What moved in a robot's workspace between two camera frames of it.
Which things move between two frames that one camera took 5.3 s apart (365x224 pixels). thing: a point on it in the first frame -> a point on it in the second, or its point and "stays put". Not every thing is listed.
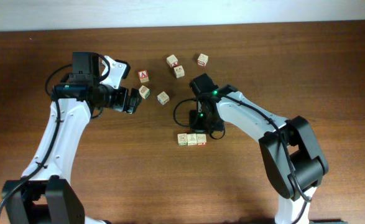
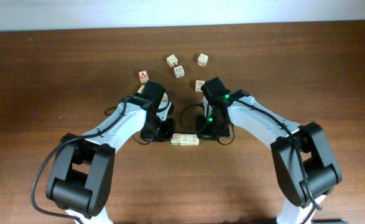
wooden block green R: [191, 139] -> [184, 139]
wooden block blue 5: [179, 71] stays put
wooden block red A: [143, 76] stays put
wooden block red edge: [203, 60] stays put
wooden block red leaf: [172, 61] stays put
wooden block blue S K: [163, 98] stays put
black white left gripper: [120, 103] -> [166, 134]
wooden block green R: [182, 139] -> [175, 140]
